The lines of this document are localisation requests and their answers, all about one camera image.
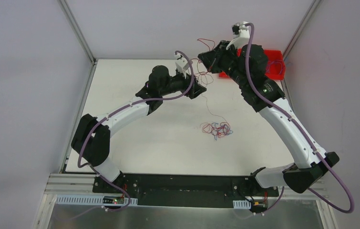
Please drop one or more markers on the right aluminium frame post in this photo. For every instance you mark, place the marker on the right aluminium frame post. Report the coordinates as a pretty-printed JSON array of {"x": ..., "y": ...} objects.
[{"x": 302, "y": 25}]

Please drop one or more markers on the red three-compartment plastic bin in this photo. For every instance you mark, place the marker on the red three-compartment plastic bin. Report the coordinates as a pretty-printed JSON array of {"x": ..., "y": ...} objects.
[{"x": 274, "y": 64}]

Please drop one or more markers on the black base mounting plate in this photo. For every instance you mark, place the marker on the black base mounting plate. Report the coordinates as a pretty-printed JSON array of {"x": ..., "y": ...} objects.
[{"x": 185, "y": 190}]

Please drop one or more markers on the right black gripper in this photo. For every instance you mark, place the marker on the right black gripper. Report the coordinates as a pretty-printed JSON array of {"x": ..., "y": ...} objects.
[{"x": 215, "y": 57}]

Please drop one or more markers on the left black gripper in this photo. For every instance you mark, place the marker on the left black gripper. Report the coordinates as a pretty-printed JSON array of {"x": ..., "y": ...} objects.
[{"x": 191, "y": 87}]

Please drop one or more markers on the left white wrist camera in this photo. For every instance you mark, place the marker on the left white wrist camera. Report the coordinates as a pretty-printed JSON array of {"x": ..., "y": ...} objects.
[{"x": 182, "y": 64}]

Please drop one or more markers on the aluminium front rail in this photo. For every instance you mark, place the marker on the aluminium front rail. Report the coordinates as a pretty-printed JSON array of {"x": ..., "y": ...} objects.
[{"x": 82, "y": 184}]

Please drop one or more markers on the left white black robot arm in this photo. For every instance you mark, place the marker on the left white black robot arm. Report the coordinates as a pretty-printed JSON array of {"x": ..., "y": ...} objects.
[{"x": 91, "y": 139}]

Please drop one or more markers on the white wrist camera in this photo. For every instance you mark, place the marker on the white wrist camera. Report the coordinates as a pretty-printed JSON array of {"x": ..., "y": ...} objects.
[
  {"x": 182, "y": 64},
  {"x": 241, "y": 32}
]

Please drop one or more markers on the white slotted cable duct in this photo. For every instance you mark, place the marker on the white slotted cable duct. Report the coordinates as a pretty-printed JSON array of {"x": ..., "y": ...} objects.
[{"x": 95, "y": 200}]

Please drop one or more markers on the left aluminium frame post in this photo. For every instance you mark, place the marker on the left aluminium frame post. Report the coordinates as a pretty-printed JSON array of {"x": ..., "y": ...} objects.
[{"x": 76, "y": 30}]

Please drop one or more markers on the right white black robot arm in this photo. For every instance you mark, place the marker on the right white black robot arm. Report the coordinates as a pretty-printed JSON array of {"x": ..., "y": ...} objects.
[{"x": 247, "y": 68}]

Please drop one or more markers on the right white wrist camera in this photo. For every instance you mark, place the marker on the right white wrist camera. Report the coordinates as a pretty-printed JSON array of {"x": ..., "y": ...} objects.
[{"x": 241, "y": 32}]

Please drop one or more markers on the aluminium frame post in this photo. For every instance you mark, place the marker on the aluminium frame post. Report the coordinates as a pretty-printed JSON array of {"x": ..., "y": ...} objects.
[
  {"x": 76, "y": 30},
  {"x": 302, "y": 25}
]

